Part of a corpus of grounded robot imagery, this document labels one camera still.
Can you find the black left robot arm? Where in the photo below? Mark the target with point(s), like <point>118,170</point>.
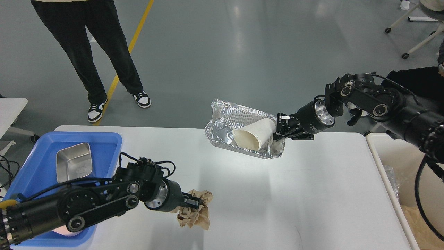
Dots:
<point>79,204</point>

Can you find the white side table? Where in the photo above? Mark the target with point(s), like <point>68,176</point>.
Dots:
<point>10,108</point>

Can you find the small stainless steel tray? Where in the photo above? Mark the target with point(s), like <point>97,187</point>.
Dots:
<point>74,162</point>

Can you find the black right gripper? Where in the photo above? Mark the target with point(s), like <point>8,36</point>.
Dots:
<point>307,121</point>

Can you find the white wheeled chair base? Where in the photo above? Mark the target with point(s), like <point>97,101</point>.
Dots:
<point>422,23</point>

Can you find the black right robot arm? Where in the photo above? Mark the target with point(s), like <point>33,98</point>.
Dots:
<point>396,109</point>

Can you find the person in black trousers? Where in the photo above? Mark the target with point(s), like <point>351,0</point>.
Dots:
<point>69,21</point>

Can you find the pink ribbed mug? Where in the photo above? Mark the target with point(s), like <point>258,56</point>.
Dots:
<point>63,230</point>

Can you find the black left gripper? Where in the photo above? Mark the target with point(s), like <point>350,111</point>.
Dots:
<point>169,197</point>

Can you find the beige plastic bin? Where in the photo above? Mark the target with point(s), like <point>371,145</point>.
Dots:
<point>398,163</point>

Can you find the white paper cup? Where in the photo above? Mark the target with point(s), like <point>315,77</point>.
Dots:
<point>255,135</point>

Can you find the aluminium foil tray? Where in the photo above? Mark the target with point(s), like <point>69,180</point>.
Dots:
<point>228,116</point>

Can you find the brown paper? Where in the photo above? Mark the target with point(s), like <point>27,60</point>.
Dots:
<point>195,217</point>

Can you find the person with grey shoes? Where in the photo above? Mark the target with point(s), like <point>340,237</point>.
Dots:
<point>427,83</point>

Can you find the blue plastic tray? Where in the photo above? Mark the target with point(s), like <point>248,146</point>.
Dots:
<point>40,171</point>

